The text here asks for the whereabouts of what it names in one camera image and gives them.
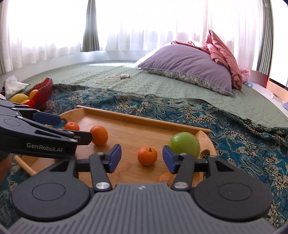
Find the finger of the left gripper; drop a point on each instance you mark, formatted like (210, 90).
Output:
(83, 137)
(14, 109)

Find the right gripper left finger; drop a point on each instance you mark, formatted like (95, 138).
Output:
(102, 164)

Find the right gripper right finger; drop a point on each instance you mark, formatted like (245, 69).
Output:
(181, 165)

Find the small tangerine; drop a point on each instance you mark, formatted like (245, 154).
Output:
(147, 156)
(99, 135)
(72, 126)

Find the large orange fruit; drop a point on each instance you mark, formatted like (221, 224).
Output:
(167, 178)

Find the yellow lemon in bowl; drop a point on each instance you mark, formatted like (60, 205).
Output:
(19, 98)

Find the white crumpled cloth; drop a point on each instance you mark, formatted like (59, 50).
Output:
(12, 86)

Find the orange in bowl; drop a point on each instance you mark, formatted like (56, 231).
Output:
(33, 93)

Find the red glass fruit bowl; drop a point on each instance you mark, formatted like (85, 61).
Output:
(40, 99)

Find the wooden serving tray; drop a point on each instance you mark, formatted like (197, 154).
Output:
(132, 133)

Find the green quilted bedspread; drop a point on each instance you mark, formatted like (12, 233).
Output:
(125, 77)

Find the blue paisley cloth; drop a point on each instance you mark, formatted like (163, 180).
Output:
(258, 150)

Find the green curtain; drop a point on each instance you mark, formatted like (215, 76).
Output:
(266, 51)
(90, 41)

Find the purple pillow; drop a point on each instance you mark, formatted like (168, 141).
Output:
(189, 65)

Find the pink folded blanket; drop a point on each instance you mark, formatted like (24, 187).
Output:
(222, 55)

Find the right green curtain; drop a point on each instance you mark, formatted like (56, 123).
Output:
(266, 51)

